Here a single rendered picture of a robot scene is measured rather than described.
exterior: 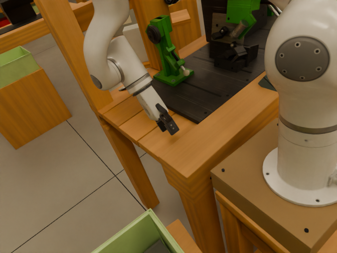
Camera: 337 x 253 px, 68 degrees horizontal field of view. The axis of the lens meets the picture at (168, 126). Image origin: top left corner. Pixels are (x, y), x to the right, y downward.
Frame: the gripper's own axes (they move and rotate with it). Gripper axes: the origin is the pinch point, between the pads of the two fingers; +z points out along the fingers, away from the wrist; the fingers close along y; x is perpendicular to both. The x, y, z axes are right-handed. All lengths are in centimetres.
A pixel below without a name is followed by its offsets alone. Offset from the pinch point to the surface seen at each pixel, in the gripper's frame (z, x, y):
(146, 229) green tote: 11.9, -22.7, 18.8
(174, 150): 6.8, -2.6, 0.7
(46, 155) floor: -2, -77, -187
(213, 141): 10.8, 8.7, 5.1
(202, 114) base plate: 5.1, 14.9, -7.2
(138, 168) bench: 26, -15, -65
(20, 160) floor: -10, -100, -197
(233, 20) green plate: -16, 52, -18
